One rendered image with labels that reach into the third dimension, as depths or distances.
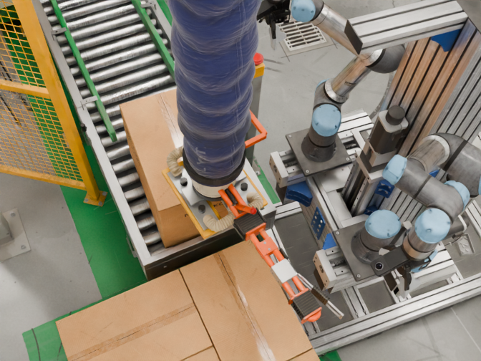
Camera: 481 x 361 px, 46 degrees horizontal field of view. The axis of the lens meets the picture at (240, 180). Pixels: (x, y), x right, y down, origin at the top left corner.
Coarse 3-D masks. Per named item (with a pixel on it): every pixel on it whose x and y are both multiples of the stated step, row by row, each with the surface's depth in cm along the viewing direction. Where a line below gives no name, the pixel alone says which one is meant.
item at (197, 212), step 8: (168, 168) 226; (184, 168) 226; (168, 176) 224; (176, 176) 224; (184, 176) 224; (176, 184) 222; (184, 184) 221; (176, 192) 221; (184, 200) 219; (184, 208) 219; (192, 208) 217; (200, 208) 214; (208, 208) 217; (192, 216) 216; (200, 216) 215; (216, 216) 216; (200, 224) 214; (200, 232) 213; (208, 232) 213; (216, 232) 214
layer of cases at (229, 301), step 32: (224, 256) 273; (256, 256) 274; (160, 288) 264; (192, 288) 264; (224, 288) 265; (256, 288) 266; (64, 320) 254; (96, 320) 255; (128, 320) 255; (160, 320) 256; (192, 320) 257; (224, 320) 257; (256, 320) 258; (288, 320) 259; (96, 352) 248; (128, 352) 248; (160, 352) 249; (192, 352) 250; (224, 352) 250; (256, 352) 251; (288, 352) 251
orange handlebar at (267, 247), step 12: (252, 120) 225; (264, 132) 222; (252, 144) 220; (228, 204) 206; (252, 240) 199; (264, 240) 199; (264, 252) 196; (276, 252) 197; (288, 288) 191; (300, 288) 191
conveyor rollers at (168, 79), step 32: (96, 0) 359; (128, 0) 359; (96, 32) 345; (128, 32) 344; (160, 32) 344; (96, 64) 329; (128, 64) 330; (160, 64) 331; (128, 96) 321; (96, 128) 306; (128, 160) 297; (128, 192) 288
